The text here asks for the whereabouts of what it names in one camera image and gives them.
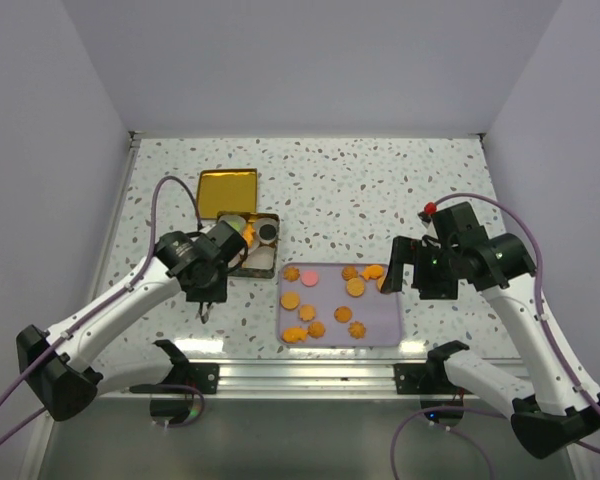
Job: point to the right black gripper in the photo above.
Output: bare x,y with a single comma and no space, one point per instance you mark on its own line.
408,250

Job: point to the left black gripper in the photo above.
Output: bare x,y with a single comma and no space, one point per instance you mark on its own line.
216,294

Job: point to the metal tongs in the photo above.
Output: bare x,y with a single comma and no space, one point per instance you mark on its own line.
204,311

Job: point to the small orange fish cookie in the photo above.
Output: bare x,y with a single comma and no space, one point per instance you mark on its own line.
249,235

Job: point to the green round cookie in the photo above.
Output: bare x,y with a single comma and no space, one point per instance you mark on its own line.
238,226

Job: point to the gold cookie tin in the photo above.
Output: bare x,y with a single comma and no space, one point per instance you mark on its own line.
237,263

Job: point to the black round cookie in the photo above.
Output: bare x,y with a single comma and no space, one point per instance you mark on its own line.
267,233

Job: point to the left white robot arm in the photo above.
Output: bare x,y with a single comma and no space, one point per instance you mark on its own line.
57,363

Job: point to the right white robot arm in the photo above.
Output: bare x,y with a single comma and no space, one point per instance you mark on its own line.
559,404

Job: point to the orange fish cookie top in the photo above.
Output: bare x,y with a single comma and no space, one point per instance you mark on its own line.
372,272

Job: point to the round dotted cookie right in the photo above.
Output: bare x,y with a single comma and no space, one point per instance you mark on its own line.
380,282

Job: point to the round dotted cookie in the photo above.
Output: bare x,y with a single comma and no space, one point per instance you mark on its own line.
380,282
290,300
355,287

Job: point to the swirl cookie top centre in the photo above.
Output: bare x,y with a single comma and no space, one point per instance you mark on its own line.
349,272

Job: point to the swirl cookie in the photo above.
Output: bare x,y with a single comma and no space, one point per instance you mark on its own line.
349,272
291,274
357,330
316,330

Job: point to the round dotted cookie centre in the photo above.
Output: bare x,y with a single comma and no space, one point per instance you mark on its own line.
355,287

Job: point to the white paper cup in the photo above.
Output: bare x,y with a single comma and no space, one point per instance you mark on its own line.
266,220
262,258
229,218

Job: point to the swirl cookie top left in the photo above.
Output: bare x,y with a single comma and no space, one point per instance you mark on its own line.
291,274

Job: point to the round dotted cookie left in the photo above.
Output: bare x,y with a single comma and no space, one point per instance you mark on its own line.
290,300

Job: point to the round chip cookie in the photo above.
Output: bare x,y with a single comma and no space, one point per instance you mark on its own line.
343,314

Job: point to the gold tin lid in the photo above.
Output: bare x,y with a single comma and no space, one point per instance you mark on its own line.
227,190

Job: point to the swirl cookie bottom right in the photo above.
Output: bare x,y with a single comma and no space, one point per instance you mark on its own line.
357,330

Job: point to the lilac plastic tray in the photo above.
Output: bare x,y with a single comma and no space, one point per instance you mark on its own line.
380,313

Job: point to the orange fish cookie bottom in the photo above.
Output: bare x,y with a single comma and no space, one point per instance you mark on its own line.
294,335

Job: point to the flower cookie left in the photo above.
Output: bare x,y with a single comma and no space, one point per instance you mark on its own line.
307,313

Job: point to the swirl cookie bottom left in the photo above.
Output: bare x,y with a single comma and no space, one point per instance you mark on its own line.
316,330

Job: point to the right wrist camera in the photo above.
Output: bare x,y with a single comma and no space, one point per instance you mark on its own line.
429,219

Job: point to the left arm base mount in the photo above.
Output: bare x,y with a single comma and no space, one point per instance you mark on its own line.
197,375

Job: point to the aluminium rail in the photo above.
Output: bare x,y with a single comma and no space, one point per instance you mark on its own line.
266,379

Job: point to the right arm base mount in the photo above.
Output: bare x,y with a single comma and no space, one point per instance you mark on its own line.
420,375

